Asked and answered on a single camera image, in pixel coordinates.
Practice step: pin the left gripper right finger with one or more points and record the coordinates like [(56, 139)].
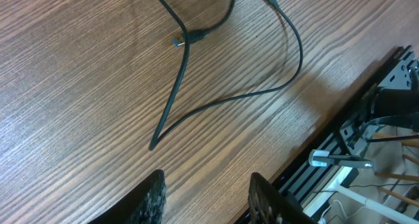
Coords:
[(267, 205)]

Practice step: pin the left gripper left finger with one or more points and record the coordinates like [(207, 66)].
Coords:
[(143, 204)]

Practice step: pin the left grey spring clamp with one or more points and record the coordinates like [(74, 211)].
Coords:
[(322, 158)]

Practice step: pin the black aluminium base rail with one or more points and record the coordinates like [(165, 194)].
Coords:
[(312, 187)]

